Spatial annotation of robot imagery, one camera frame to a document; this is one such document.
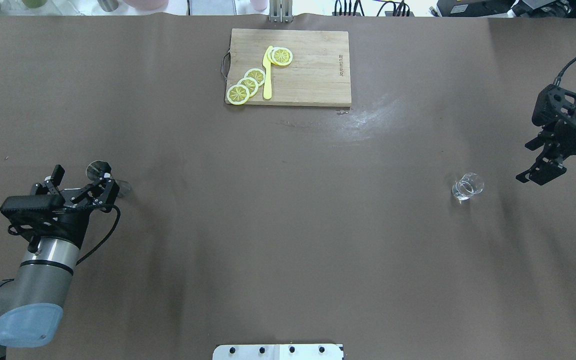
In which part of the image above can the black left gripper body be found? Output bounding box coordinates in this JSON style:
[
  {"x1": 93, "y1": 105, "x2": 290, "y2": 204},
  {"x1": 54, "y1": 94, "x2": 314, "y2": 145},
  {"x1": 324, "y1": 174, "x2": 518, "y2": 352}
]
[{"x1": 27, "y1": 187, "x2": 96, "y2": 244}]

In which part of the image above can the steel measuring jigger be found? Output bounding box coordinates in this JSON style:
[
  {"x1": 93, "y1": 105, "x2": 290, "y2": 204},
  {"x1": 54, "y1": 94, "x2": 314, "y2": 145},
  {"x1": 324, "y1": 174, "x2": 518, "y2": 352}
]
[{"x1": 86, "y1": 161, "x2": 133, "y2": 198}]

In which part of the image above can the clear glass cup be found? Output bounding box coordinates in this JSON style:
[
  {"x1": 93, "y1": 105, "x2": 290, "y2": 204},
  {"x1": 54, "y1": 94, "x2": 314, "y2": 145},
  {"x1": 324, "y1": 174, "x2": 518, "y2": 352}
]
[{"x1": 451, "y1": 172, "x2": 485, "y2": 202}]

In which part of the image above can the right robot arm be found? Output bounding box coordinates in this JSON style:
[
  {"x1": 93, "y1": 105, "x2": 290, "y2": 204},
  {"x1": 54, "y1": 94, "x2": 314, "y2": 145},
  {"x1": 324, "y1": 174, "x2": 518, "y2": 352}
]
[{"x1": 515, "y1": 86, "x2": 576, "y2": 186}]

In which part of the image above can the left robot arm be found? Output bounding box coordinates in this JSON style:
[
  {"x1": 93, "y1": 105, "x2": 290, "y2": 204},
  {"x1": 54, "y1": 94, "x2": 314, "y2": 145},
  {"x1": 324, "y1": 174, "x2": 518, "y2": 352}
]
[{"x1": 0, "y1": 161, "x2": 121, "y2": 360}]

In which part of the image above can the pink plastic cup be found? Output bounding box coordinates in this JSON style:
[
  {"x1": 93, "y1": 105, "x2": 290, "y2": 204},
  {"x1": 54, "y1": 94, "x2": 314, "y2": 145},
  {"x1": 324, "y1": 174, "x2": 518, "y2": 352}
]
[{"x1": 249, "y1": 0, "x2": 270, "y2": 12}]

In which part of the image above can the lemon slice middle row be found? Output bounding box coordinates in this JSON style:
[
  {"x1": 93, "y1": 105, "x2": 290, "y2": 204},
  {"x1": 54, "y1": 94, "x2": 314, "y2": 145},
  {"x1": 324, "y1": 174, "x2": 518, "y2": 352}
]
[{"x1": 237, "y1": 76, "x2": 259, "y2": 98}]

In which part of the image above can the lemon slice upper row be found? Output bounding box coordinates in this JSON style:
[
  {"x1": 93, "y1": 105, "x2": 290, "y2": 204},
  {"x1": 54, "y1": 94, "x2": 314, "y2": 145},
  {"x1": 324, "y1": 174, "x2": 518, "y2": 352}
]
[{"x1": 244, "y1": 68, "x2": 266, "y2": 87}]

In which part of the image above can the yellow plastic knife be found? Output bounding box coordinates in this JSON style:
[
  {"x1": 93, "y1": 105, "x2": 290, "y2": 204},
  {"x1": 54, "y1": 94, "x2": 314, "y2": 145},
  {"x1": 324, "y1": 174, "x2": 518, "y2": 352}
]
[{"x1": 262, "y1": 45, "x2": 274, "y2": 100}]

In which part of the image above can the lemon slice near knife tip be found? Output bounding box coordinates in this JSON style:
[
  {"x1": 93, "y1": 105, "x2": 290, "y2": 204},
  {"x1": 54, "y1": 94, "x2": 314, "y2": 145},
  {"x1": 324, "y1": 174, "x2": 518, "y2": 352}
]
[{"x1": 268, "y1": 47, "x2": 294, "y2": 67}]

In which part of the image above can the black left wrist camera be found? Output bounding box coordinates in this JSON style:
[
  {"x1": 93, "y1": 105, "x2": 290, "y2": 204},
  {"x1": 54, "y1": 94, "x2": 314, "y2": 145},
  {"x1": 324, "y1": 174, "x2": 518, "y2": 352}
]
[{"x1": 0, "y1": 194, "x2": 66, "y2": 228}]

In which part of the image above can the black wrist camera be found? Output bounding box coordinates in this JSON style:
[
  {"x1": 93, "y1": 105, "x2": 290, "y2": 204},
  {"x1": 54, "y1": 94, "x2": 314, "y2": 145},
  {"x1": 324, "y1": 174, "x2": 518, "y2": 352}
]
[
  {"x1": 0, "y1": 194, "x2": 66, "y2": 228},
  {"x1": 531, "y1": 84, "x2": 576, "y2": 126}
]

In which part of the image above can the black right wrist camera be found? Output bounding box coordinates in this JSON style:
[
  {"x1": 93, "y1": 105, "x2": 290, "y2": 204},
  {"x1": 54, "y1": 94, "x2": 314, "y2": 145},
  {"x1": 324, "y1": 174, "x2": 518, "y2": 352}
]
[{"x1": 531, "y1": 84, "x2": 576, "y2": 126}]

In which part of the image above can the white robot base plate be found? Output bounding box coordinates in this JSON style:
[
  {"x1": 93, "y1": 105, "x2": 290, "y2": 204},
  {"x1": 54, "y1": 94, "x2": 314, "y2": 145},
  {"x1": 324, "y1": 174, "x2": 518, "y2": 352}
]
[{"x1": 211, "y1": 343, "x2": 345, "y2": 360}]

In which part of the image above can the aluminium frame post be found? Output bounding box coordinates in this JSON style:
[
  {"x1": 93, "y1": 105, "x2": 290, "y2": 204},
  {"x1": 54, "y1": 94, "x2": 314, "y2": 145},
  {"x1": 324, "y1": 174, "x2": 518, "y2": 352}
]
[{"x1": 268, "y1": 0, "x2": 294, "y2": 24}]

